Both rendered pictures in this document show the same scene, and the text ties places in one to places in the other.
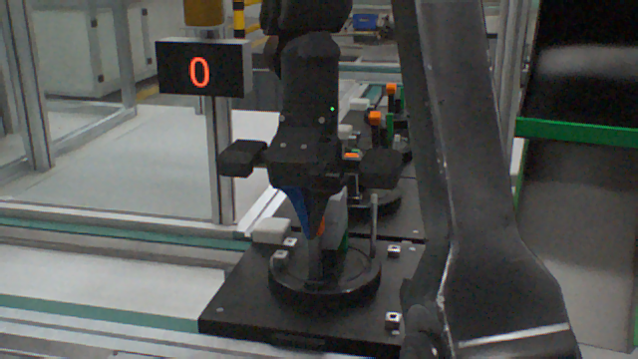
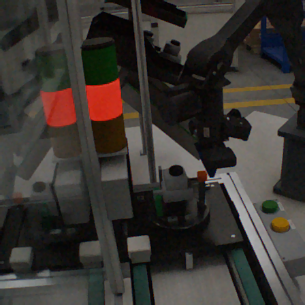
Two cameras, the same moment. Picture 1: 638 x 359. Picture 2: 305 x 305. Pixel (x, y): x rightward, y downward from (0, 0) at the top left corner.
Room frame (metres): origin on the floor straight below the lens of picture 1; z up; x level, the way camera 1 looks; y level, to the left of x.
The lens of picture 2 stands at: (0.93, 0.66, 1.52)
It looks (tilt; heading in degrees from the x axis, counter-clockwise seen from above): 28 degrees down; 254
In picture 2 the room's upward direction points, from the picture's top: 6 degrees counter-clockwise
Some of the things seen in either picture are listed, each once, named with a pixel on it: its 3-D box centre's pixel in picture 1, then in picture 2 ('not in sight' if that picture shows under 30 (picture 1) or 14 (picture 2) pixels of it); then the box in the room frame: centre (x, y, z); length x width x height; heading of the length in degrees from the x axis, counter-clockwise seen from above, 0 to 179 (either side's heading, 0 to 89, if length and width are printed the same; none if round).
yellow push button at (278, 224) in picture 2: not in sight; (280, 225); (0.50, 0.12, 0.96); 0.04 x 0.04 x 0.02
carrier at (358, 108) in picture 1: (394, 103); not in sight; (1.42, -0.17, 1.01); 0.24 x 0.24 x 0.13; 77
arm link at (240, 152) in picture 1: (310, 137); (210, 128); (0.62, 0.01, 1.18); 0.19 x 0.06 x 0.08; 77
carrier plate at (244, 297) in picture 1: (324, 283); (179, 218); (0.69, -0.01, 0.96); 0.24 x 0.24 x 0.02; 77
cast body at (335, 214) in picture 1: (326, 207); (171, 182); (0.70, -0.01, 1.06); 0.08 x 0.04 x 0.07; 168
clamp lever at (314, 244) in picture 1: (316, 244); (198, 188); (0.65, 0.00, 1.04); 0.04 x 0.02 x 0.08; 167
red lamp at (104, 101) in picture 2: not in sight; (102, 97); (0.85, 0.15, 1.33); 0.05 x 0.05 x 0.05
